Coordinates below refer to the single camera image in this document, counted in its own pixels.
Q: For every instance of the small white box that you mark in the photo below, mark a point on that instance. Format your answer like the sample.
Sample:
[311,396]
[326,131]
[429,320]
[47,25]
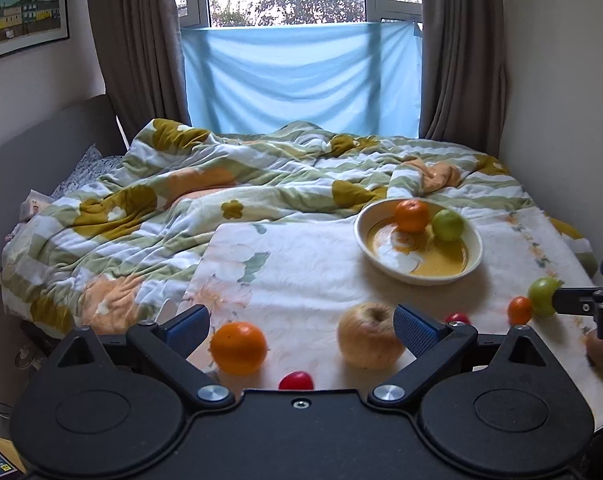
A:
[33,205]

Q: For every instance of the red cherry tomato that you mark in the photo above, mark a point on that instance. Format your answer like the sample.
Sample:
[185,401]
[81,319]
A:
[296,382]
[459,318]

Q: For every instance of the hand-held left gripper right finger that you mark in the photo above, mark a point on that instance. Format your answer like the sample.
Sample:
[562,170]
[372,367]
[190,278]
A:
[416,330]

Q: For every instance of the cream ceramic bowl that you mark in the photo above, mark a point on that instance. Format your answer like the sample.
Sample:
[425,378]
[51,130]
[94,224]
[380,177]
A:
[431,267]

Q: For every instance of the grey bed headboard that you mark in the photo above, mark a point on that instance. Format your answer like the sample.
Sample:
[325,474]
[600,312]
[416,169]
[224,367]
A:
[46,145]

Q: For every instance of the large green apple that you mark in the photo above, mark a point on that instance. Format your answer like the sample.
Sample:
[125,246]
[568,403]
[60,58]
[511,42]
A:
[542,296]

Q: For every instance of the light blue window cloth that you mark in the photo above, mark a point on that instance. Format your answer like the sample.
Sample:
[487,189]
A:
[301,80]

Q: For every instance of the small green apple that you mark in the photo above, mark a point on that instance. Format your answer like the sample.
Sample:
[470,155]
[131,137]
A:
[449,225]

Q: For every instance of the patterned pillow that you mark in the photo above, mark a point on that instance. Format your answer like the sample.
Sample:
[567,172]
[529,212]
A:
[88,165]

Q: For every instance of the floral green striped quilt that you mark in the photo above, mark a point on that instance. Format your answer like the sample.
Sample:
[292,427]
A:
[181,195]

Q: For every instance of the brown curtain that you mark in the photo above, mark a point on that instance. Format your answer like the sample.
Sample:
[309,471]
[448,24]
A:
[131,50]
[461,60]

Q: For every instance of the small tangerine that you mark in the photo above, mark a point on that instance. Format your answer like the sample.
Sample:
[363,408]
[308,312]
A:
[520,310]

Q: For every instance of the yellow-brown apple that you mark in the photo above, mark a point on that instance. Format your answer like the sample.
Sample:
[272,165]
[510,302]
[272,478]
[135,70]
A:
[369,342]

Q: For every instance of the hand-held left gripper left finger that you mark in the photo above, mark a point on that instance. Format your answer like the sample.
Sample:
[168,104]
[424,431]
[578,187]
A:
[189,329]

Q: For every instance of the medium orange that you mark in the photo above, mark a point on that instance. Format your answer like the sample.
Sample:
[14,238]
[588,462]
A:
[411,215]

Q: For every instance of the large orange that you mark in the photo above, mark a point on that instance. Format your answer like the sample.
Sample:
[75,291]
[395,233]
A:
[239,349]

